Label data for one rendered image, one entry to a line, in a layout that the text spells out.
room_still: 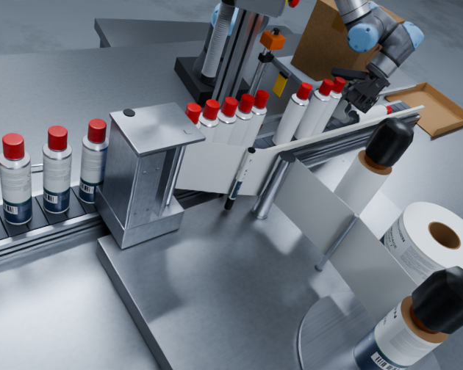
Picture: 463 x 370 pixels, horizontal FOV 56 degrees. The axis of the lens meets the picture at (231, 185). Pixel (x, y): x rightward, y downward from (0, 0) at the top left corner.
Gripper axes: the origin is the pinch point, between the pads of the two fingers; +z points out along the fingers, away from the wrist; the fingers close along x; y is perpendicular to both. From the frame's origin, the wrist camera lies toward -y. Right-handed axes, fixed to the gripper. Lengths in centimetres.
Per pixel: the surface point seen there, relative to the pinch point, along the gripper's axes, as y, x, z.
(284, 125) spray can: 0.8, -19.1, 8.1
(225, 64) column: -14.7, -36.6, 5.4
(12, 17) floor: -238, 28, 92
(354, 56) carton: -18.1, 21.2, -21.4
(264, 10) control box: 0, -55, -10
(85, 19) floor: -233, 70, 67
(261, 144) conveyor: -1.2, -18.2, 16.8
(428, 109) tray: 0, 69, -28
